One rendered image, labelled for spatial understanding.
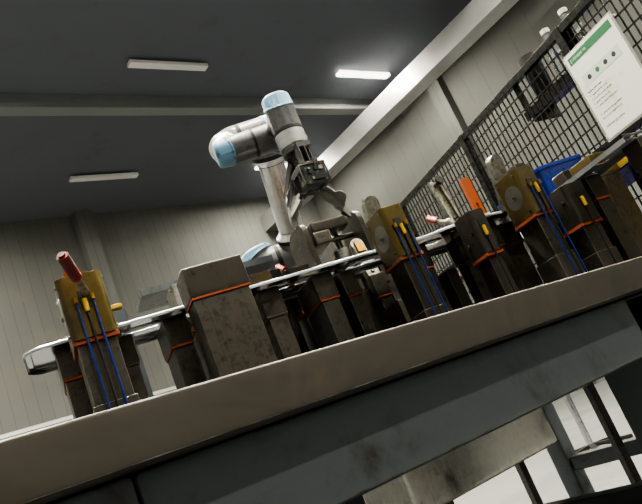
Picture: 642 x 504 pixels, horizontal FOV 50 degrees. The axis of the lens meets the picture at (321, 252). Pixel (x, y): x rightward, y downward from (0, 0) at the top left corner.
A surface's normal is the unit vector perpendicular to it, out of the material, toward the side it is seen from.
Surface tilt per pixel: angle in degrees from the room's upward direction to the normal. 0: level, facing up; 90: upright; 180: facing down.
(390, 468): 90
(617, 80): 90
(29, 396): 90
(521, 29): 90
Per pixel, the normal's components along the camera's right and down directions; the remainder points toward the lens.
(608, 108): -0.88, 0.25
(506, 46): -0.76, 0.13
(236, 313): 0.29, -0.39
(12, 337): 0.53, -0.44
